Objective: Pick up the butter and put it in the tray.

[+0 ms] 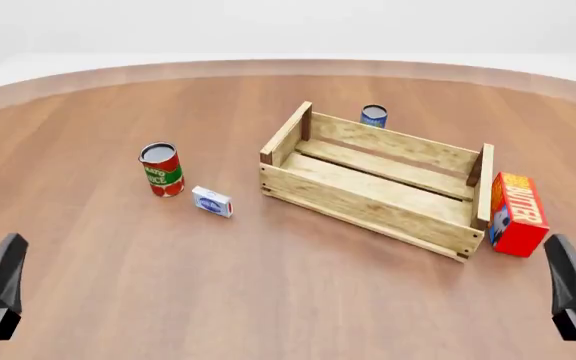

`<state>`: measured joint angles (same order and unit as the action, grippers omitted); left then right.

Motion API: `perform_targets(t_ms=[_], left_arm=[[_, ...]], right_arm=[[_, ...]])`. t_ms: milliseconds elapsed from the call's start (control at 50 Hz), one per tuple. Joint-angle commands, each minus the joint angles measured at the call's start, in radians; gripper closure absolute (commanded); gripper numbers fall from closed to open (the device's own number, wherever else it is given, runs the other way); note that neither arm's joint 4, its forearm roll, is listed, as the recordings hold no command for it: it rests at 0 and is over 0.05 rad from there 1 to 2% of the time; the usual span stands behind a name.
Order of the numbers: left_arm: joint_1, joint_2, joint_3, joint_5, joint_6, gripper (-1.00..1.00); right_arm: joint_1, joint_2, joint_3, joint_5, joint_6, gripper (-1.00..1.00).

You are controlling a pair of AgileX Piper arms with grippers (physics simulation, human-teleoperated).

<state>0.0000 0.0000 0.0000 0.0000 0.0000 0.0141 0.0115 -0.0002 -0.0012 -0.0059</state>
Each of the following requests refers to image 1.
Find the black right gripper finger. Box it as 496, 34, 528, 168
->
543, 233, 576, 315

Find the red butter box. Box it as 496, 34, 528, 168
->
487, 171, 551, 259

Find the wooden slat tray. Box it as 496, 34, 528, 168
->
259, 100, 495, 264

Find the red tomato sauce tin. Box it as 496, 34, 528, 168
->
138, 141, 186, 198

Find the small white blue box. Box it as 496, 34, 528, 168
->
191, 185, 235, 219

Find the blue tin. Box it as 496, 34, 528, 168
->
359, 104, 388, 130

